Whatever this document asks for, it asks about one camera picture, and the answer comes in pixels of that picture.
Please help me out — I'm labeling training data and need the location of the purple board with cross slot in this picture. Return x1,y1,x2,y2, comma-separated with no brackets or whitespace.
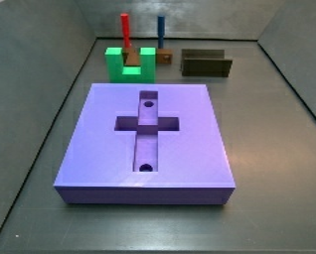
55,83,236,204

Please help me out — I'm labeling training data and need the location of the brown T-shaped block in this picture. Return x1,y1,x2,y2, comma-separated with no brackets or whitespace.
122,48,173,66

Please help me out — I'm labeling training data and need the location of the dark olive block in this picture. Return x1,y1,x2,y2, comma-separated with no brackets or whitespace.
181,49,233,77

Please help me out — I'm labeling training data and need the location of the blue peg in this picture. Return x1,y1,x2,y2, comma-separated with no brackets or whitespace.
157,15,165,49

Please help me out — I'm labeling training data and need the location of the green U-shaped block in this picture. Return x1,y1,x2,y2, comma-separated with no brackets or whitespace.
105,48,155,83

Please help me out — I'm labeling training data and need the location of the red peg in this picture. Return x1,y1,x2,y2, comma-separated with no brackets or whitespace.
121,13,131,48

